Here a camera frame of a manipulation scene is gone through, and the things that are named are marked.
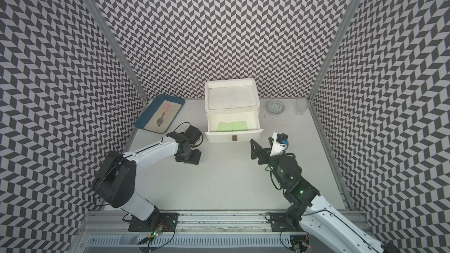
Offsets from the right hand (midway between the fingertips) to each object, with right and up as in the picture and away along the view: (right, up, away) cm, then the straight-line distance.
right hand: (260, 142), depth 73 cm
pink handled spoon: (-56, +9, +33) cm, 66 cm away
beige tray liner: (-52, +11, +36) cm, 64 cm away
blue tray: (-60, +23, +48) cm, 80 cm away
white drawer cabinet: (-9, +22, +17) cm, 29 cm away
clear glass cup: (+32, +18, +36) cm, 51 cm away
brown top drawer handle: (-11, +1, +4) cm, 12 cm away
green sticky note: (-8, +6, +13) cm, 16 cm away
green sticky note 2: (-15, +6, +12) cm, 20 cm away
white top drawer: (-2, +4, +4) cm, 6 cm away
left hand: (-33, -12, +15) cm, 38 cm away
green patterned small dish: (+16, +16, +39) cm, 45 cm away
